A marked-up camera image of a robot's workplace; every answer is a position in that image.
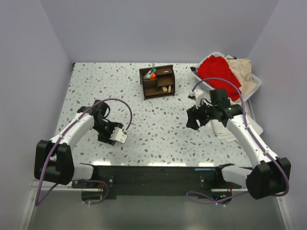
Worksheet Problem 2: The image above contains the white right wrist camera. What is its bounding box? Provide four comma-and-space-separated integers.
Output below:
188, 89, 204, 108

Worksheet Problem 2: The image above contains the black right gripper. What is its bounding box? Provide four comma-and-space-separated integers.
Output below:
186, 99, 217, 130

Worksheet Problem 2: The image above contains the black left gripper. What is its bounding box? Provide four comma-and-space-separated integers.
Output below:
92, 120, 123, 146

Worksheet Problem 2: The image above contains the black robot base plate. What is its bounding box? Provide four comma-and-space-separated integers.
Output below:
72, 166, 242, 201

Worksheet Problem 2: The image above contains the brown wooden desk organizer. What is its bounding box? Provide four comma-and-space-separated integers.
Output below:
139, 65, 176, 100

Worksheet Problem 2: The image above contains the beige cloth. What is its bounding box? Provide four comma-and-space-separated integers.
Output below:
224, 56, 259, 101

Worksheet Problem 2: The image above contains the white folded towel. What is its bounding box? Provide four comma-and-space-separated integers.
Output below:
211, 115, 263, 143

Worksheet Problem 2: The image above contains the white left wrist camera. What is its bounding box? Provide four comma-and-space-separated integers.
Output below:
110, 127, 127, 144

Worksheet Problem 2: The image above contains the white plastic laundry basket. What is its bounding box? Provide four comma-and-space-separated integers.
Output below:
190, 52, 261, 103

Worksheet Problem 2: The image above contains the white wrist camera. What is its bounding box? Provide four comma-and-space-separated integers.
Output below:
110, 127, 127, 144
188, 89, 204, 108

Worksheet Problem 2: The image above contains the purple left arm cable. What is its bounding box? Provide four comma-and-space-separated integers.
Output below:
35, 98, 133, 206

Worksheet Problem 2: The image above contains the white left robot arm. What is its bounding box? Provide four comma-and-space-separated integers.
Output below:
34, 100, 127, 188

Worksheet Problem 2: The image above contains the red cloth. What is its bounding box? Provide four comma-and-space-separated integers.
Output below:
197, 55, 241, 101

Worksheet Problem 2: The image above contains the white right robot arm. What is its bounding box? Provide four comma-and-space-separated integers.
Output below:
186, 89, 291, 199

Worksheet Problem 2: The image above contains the blue pen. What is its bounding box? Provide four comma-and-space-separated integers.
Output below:
194, 168, 215, 172

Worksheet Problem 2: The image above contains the aluminium rail frame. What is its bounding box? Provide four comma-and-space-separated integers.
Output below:
18, 153, 295, 230

